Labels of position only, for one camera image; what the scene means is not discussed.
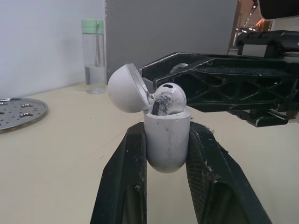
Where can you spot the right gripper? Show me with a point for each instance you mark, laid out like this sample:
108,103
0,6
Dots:
268,43

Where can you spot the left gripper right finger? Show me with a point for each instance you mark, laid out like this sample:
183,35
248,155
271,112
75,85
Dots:
217,182

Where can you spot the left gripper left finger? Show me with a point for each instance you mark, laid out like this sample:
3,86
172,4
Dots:
121,177

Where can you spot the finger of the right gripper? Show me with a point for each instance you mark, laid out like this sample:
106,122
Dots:
163,64

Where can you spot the white earbud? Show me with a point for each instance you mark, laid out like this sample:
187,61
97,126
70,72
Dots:
174,98

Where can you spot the white earbud case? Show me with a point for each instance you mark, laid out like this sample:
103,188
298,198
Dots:
167,144

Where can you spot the clear bottle with green cap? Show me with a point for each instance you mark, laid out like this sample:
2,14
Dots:
93,58

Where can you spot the perforated round metal plate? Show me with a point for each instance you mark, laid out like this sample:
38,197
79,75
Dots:
21,114

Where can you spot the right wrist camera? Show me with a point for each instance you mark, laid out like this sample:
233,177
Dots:
280,9

